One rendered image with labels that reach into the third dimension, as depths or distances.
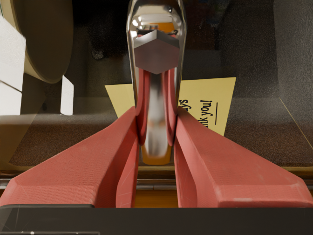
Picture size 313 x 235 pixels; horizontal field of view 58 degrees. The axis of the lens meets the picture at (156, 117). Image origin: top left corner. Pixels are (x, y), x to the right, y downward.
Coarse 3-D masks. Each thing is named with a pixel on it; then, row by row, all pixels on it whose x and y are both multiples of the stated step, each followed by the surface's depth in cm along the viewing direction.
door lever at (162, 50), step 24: (144, 0) 7; (168, 0) 7; (144, 24) 7; (168, 24) 7; (144, 48) 7; (168, 48) 7; (144, 72) 8; (168, 72) 8; (144, 96) 9; (168, 96) 9; (144, 120) 10; (168, 120) 10; (144, 144) 12; (168, 144) 12
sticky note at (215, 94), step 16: (192, 80) 16; (208, 80) 16; (224, 80) 16; (112, 96) 18; (128, 96) 18; (192, 96) 18; (208, 96) 18; (224, 96) 18; (192, 112) 19; (208, 112) 19; (224, 112) 19; (224, 128) 21
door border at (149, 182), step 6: (0, 180) 31; (6, 180) 31; (138, 180) 31; (144, 180) 31; (150, 180) 31; (156, 180) 31; (162, 180) 31; (168, 180) 31; (174, 180) 31; (306, 180) 31; (312, 180) 31; (156, 186) 32; (162, 186) 32; (168, 186) 32; (174, 186) 32; (312, 186) 32
